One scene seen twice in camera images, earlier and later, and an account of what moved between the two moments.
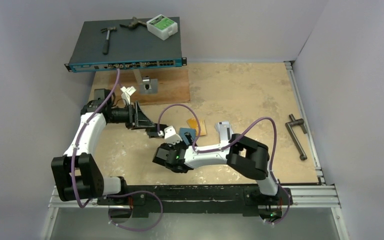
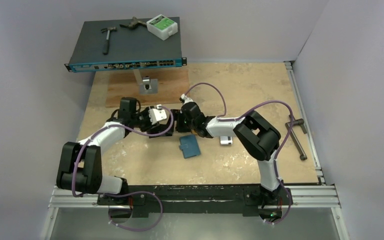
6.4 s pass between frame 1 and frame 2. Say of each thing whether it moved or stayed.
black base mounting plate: stayed
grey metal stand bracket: stayed
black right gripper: moved
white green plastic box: stayed
